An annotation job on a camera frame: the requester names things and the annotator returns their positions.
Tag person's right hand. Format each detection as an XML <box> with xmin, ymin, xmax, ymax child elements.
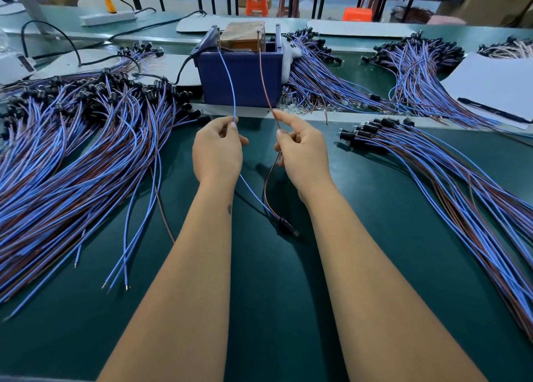
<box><xmin>271</xmin><ymin>108</ymin><xmax>336</xmax><ymax>206</ymax></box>

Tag person's left hand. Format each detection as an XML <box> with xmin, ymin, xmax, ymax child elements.
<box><xmin>192</xmin><ymin>116</ymin><xmax>249</xmax><ymax>191</ymax></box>

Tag blue brown plug cable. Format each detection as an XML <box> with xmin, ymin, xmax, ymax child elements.
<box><xmin>217</xmin><ymin>46</ymin><xmax>299</xmax><ymax>237</ymax></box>

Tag blue plastic tester box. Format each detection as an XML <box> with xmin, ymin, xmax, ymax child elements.
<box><xmin>197</xmin><ymin>25</ymin><xmax>288</xmax><ymax>108</ymax></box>

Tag pile of wired lamps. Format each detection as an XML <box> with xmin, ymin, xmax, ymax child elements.
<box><xmin>0</xmin><ymin>68</ymin><xmax>213</xmax><ymax>320</ymax></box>
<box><xmin>337</xmin><ymin>117</ymin><xmax>533</xmax><ymax>341</ymax></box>

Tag person's right forearm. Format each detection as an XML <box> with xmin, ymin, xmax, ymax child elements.
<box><xmin>301</xmin><ymin>193</ymin><xmax>488</xmax><ymax>382</ymax></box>

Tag person's left forearm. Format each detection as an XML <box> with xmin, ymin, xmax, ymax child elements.
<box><xmin>97</xmin><ymin>184</ymin><xmax>238</xmax><ymax>382</ymax></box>

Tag white power strip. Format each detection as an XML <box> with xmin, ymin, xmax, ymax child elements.
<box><xmin>80</xmin><ymin>11</ymin><xmax>137</xmax><ymax>27</ymax></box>

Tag white flat mat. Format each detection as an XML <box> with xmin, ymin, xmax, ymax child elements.
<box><xmin>308</xmin><ymin>20</ymin><xmax>418</xmax><ymax>38</ymax></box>
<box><xmin>35</xmin><ymin>50</ymin><xmax>201</xmax><ymax>86</ymax></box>
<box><xmin>177</xmin><ymin>15</ymin><xmax>308</xmax><ymax>35</ymax></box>

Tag brown cardboard block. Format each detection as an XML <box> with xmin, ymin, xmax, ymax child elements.
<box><xmin>220</xmin><ymin>21</ymin><xmax>266</xmax><ymax>52</ymax></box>

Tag black pen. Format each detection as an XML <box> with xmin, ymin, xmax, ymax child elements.
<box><xmin>457</xmin><ymin>97</ymin><xmax>532</xmax><ymax>125</ymax></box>

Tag pink plastic stool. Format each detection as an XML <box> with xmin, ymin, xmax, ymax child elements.
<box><xmin>426</xmin><ymin>15</ymin><xmax>467</xmax><ymax>26</ymax></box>

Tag white paper sheet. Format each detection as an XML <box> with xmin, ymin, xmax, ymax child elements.
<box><xmin>441</xmin><ymin>53</ymin><xmax>533</xmax><ymax>127</ymax></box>

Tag white plastic device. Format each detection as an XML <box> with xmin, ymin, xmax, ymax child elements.
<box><xmin>0</xmin><ymin>51</ymin><xmax>36</xmax><ymax>86</ymax></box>

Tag loose grey wire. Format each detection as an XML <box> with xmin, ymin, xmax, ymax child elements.
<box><xmin>155</xmin><ymin>190</ymin><xmax>177</xmax><ymax>246</ymax></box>

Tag black power cable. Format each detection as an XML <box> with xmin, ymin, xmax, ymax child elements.
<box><xmin>21</xmin><ymin>9</ymin><xmax>207</xmax><ymax>67</ymax></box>

